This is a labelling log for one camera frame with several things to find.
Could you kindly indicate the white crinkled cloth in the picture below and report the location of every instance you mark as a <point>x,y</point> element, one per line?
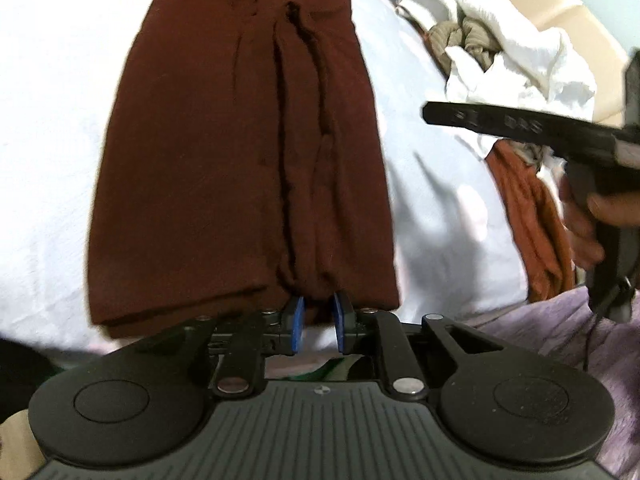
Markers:
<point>525,45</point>

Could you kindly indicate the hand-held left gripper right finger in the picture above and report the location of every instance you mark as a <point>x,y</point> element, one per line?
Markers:
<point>339,325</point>

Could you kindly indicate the person's right hand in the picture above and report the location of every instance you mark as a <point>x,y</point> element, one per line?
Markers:
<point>580,235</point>

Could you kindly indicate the maroon garment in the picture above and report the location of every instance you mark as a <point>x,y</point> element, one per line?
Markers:
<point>200,160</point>

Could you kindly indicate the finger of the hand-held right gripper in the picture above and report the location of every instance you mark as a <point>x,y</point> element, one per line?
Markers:
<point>436,113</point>

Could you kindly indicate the beige padded headboard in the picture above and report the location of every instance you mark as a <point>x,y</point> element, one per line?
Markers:
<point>585,15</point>

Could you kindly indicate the tan striped garment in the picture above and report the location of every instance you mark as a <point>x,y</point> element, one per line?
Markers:
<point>450,37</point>

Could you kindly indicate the rust orange garment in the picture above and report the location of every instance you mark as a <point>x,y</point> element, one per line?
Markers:
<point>530,210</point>

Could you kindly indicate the bed with polka dot sheet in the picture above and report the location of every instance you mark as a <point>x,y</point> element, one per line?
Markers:
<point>50,110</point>

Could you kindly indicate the purple fuzzy robe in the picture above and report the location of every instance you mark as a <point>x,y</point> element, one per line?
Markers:
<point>550,340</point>

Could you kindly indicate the dark cloth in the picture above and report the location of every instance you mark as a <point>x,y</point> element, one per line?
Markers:
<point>25,375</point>

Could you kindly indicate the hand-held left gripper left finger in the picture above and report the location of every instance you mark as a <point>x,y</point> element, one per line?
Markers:
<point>298,325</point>

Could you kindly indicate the green patterned cloth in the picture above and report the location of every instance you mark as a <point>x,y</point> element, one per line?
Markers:
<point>345,367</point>

